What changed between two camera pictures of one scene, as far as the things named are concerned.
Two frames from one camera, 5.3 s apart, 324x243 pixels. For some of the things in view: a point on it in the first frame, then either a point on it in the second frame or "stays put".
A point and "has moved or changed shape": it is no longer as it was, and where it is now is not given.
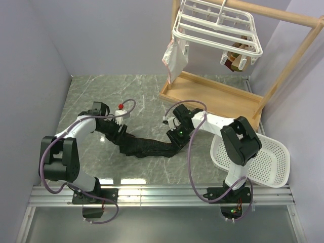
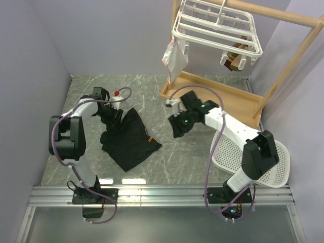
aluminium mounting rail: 161,196 stays put
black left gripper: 116,136 to 113,122
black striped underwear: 142,147 has moved or changed shape
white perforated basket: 270,167 stays put
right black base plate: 242,195 stays put
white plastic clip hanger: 211,24 stays put
